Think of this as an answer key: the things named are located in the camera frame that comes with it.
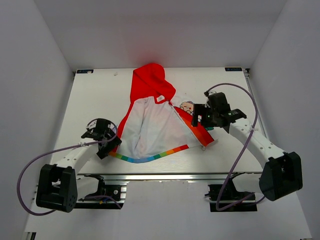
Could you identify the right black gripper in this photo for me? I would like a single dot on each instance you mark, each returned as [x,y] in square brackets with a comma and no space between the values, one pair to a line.
[198,109]

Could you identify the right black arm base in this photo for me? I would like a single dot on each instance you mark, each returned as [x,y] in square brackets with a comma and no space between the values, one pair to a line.
[230,195]

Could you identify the blue corner label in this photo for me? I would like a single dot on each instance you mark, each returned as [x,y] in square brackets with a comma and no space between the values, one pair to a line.
[233,69]
[84,71]

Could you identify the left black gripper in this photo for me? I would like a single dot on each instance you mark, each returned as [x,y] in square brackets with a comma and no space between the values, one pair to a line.
[113,143]

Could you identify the aluminium right side rail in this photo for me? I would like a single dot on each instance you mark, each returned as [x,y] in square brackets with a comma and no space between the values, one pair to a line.
[246,73]

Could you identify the right blue corner label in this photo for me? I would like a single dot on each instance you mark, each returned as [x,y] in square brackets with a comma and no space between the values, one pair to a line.
[233,69]

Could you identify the left blue corner label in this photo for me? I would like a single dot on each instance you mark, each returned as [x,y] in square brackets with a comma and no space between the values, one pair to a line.
[84,71]

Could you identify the aluminium front rail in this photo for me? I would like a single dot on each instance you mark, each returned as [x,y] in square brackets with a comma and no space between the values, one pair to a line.
[162,177]

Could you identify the white red cartoon jacket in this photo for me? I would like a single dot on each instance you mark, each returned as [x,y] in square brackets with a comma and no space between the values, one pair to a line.
[158,122]

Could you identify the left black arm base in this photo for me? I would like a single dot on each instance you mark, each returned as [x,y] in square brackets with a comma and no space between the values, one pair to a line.
[96,192]

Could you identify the aluminium rail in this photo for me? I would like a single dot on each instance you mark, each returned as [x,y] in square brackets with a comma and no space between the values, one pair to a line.
[246,73]
[162,177]

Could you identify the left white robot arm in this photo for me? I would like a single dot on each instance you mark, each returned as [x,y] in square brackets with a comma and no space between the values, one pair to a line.
[74,161]

